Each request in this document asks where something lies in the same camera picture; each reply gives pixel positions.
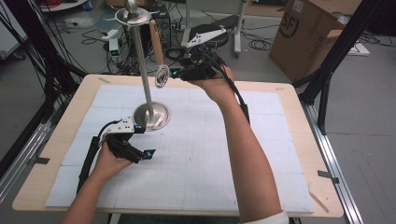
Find coiled black floor cable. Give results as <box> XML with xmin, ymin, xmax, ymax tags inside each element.
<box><xmin>247</xmin><ymin>37</ymin><xmax>274</xmax><ymax>52</ymax></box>

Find black frame post with cables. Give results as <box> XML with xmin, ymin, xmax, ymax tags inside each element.
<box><xmin>0</xmin><ymin>0</ymin><xmax>89</xmax><ymax>125</ymax></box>

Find white gridded mat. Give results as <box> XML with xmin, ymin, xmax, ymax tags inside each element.
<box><xmin>44</xmin><ymin>84</ymin><xmax>315</xmax><ymax>214</ymax></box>

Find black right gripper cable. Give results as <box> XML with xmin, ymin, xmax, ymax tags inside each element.
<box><xmin>204</xmin><ymin>51</ymin><xmax>252</xmax><ymax>126</ymax></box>

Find white power strip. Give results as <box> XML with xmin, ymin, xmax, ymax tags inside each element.
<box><xmin>101</xmin><ymin>28</ymin><xmax>120</xmax><ymax>42</ymax></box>

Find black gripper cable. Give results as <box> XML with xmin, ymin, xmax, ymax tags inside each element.
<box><xmin>204</xmin><ymin>51</ymin><xmax>252</xmax><ymax>126</ymax></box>
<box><xmin>76</xmin><ymin>119</ymin><xmax>123</xmax><ymax>194</ymax></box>

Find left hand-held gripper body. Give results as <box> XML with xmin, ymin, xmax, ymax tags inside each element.
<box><xmin>98</xmin><ymin>116</ymin><xmax>148</xmax><ymax>164</ymax></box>

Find person's left hand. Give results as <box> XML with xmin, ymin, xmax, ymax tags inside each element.
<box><xmin>92</xmin><ymin>140</ymin><xmax>134</xmax><ymax>184</ymax></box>

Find grey tape strip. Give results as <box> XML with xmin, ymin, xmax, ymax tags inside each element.
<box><xmin>317</xmin><ymin>169</ymin><xmax>340</xmax><ymax>185</ymax></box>

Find thin wooden stick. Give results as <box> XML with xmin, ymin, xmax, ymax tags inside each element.
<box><xmin>307</xmin><ymin>189</ymin><xmax>331</xmax><ymax>215</ymax></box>

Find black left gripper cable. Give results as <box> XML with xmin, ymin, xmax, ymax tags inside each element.
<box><xmin>76</xmin><ymin>119</ymin><xmax>123</xmax><ymax>194</ymax></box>

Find white device with green display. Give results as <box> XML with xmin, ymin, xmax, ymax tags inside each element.
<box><xmin>108</xmin><ymin>37</ymin><xmax>121</xmax><ymax>63</ymax></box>

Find black tape strip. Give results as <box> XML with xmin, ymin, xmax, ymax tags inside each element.
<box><xmin>25</xmin><ymin>157</ymin><xmax>51</xmax><ymax>166</ymax></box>

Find black round stool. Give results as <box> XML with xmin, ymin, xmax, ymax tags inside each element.
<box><xmin>183</xmin><ymin>23</ymin><xmax>230</xmax><ymax>76</ymax></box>

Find person's right hand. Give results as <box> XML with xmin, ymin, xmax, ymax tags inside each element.
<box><xmin>188</xmin><ymin>64</ymin><xmax>237</xmax><ymax>105</ymax></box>

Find steel utensil rack stand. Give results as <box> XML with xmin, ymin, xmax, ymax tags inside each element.
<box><xmin>103</xmin><ymin>0</ymin><xmax>172</xmax><ymax>132</ymax></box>

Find black computer tower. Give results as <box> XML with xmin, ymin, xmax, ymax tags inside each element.
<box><xmin>151</xmin><ymin>4</ymin><xmax>173</xmax><ymax>49</ymax></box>

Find brown cardboard box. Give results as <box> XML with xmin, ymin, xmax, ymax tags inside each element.
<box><xmin>268</xmin><ymin>0</ymin><xmax>364</xmax><ymax>83</ymax></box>

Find metal strainer with wooden handle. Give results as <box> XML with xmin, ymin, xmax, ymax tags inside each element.
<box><xmin>148</xmin><ymin>19</ymin><xmax>171</xmax><ymax>89</ymax></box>

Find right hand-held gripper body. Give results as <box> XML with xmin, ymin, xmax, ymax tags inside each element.
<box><xmin>178</xmin><ymin>27</ymin><xmax>228</xmax><ymax>82</ymax></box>

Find white round table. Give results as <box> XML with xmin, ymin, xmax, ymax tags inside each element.
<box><xmin>39</xmin><ymin>0</ymin><xmax>89</xmax><ymax>13</ymax></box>

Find aluminium rail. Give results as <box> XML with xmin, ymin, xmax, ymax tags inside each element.
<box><xmin>300</xmin><ymin>102</ymin><xmax>364</xmax><ymax>224</ymax></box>
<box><xmin>0</xmin><ymin>121</ymin><xmax>52</xmax><ymax>203</ymax></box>

